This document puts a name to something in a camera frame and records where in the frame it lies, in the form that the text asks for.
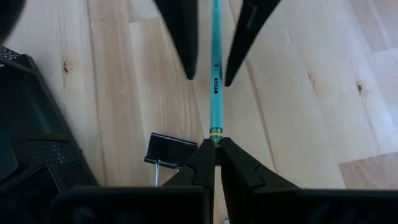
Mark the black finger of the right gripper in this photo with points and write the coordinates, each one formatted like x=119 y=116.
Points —
x=248 y=28
x=183 y=31

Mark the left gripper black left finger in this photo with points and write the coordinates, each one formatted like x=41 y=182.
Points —
x=186 y=202

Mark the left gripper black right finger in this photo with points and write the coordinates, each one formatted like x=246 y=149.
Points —
x=248 y=193

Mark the black binder clip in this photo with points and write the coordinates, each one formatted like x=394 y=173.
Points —
x=171 y=149

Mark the teal pencil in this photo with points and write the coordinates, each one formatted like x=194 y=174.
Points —
x=216 y=102

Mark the black mesh desk organizer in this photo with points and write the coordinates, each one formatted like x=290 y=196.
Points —
x=37 y=149

